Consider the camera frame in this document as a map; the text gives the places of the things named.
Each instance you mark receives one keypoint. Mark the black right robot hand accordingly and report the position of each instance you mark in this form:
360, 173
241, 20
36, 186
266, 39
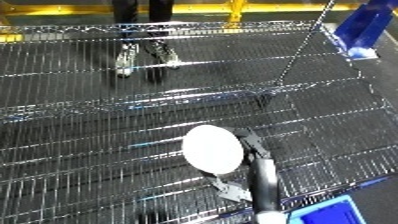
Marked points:
256, 148

